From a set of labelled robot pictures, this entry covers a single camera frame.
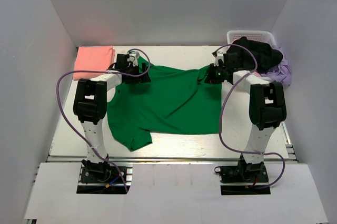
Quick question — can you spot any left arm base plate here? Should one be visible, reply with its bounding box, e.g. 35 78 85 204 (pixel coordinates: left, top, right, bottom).
81 159 128 184

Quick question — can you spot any pink garment in basket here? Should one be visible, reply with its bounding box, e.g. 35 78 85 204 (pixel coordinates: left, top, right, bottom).
250 71 261 77

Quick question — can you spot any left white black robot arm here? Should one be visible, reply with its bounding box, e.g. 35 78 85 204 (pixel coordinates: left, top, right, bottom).
73 49 151 181

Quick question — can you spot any black garment in basket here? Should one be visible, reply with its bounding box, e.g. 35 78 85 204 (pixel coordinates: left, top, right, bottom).
227 37 283 73

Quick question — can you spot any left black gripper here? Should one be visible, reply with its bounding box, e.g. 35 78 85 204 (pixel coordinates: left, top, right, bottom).
125 63 151 84

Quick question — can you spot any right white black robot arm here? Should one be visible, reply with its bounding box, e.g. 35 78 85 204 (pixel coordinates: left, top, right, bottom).
205 52 286 181

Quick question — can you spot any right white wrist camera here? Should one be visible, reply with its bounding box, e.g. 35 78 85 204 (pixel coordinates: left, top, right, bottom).
212 52 224 67

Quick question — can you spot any white plastic laundry basket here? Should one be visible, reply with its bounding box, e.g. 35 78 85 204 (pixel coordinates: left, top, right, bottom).
226 30 277 83

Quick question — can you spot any folded pink t shirt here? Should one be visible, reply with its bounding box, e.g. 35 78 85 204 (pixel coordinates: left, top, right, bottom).
74 46 115 71

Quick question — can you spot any lilac garment in basket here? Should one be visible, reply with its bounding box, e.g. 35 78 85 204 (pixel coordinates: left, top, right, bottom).
263 46 292 88

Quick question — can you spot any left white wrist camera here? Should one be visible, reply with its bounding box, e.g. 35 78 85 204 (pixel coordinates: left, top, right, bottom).
127 51 140 67

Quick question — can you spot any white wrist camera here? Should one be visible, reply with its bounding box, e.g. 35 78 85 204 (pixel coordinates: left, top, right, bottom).
127 51 140 67
212 52 224 67

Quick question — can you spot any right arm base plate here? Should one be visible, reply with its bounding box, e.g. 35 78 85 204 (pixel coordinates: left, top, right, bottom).
214 166 269 184

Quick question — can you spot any green t shirt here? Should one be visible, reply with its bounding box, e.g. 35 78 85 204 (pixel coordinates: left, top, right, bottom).
107 65 222 151

